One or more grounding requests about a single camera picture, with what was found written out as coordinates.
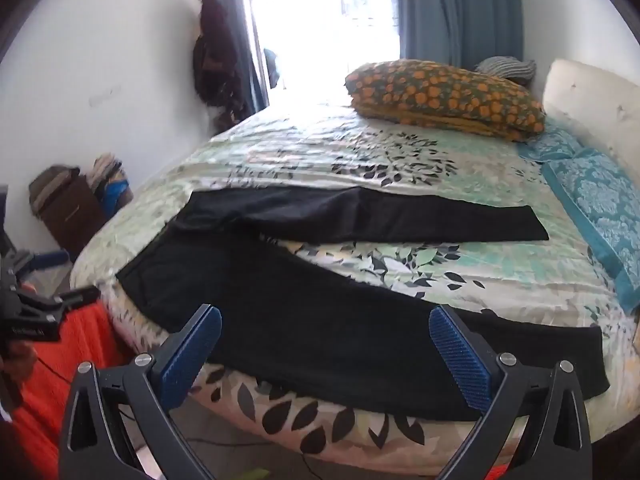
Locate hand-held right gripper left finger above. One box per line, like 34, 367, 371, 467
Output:
59, 303, 223, 480

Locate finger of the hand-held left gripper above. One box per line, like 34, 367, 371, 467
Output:
15, 250, 70, 274
19, 284, 102, 322

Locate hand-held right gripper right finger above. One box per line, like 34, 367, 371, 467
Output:
429, 304, 594, 480

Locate black pants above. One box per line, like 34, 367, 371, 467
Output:
115, 186, 611, 422

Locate person's left hand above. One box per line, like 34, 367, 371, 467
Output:
0, 342, 39, 382

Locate red fleece blanket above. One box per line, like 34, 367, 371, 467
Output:
9, 300, 147, 480

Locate brown cardboard box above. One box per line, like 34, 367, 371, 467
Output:
40, 175, 109, 255

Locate grey-brown folded clothes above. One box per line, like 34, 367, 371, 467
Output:
28, 165, 81, 206

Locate pile of mixed clothes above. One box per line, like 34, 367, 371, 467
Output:
87, 154, 133, 220

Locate large teal patterned pillow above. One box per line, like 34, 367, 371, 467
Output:
542, 147, 640, 314

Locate bed with leaf-print sheet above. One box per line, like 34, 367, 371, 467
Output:
70, 97, 640, 476

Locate small teal patterned pillow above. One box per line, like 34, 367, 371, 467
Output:
517, 127, 584, 162

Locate orange floral pillow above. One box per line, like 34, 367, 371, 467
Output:
345, 59, 546, 142

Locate white padded headboard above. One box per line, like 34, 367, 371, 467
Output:
542, 59, 640, 162

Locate grey striped cushion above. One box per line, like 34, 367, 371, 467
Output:
474, 55, 537, 85

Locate dark blue cloth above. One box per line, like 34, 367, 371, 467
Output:
263, 48, 281, 89

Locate wide blue curtain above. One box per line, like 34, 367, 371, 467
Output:
395, 0, 524, 69

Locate glass balcony door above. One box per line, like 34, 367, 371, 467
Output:
239, 0, 402, 107

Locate dark clothes hanging on wall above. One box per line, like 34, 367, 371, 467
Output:
193, 0, 253, 131

